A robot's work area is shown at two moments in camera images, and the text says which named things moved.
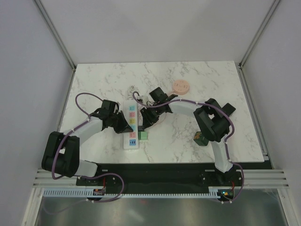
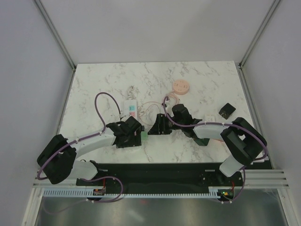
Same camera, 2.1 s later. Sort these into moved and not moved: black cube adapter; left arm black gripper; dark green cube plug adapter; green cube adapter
Moved: left arm black gripper
Not moved: black cube adapter; green cube adapter; dark green cube plug adapter
